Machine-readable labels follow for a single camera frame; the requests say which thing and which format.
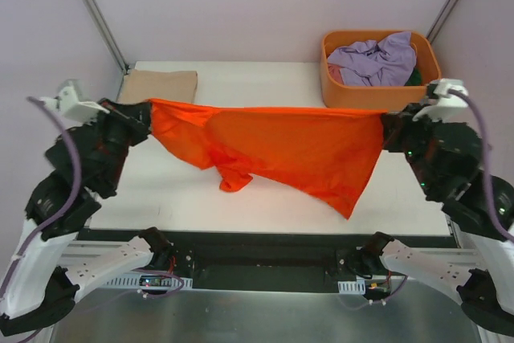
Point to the pink garment in basket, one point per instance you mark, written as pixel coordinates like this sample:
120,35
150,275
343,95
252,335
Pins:
335,73

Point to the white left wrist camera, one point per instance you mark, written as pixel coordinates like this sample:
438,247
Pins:
71,103

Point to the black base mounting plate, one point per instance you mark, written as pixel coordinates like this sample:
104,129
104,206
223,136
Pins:
235,261

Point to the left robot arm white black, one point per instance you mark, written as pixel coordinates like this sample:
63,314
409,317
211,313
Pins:
35,293

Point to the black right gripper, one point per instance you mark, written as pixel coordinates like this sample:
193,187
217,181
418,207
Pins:
400,130

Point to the orange t shirt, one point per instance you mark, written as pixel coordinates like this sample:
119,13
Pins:
327,153

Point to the left aluminium corner post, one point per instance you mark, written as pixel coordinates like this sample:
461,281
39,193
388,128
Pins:
106,34

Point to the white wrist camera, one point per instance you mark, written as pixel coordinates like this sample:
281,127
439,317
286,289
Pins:
71,103
443,100

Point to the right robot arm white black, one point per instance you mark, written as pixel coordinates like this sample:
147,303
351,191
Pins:
485,295

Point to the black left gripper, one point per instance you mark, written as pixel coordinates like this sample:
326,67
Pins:
131,116

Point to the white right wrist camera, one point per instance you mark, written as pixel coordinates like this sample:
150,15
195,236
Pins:
443,100

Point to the dark green garment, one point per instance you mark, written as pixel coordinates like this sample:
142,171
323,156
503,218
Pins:
415,78

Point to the aluminium frame rail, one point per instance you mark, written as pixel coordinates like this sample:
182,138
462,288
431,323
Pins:
83,251

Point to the folded beige t shirt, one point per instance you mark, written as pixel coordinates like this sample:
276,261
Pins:
138,85

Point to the lilac t shirt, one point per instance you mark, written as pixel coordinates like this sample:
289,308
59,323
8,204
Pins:
371,63

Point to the orange plastic basket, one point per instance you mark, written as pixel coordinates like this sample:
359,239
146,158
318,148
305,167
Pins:
339,95

